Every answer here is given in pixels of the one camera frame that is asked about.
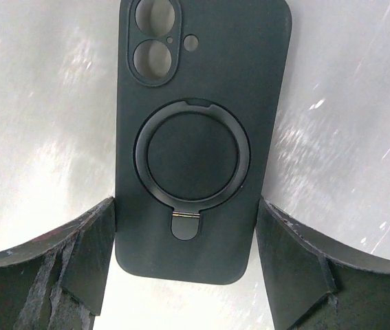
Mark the black phone case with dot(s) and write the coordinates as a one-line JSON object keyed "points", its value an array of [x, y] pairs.
{"points": [[195, 115]]}

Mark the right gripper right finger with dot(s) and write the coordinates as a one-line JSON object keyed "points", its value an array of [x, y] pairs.
{"points": [[315, 282]]}

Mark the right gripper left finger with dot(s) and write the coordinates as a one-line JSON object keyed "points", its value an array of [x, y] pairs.
{"points": [[57, 280]]}

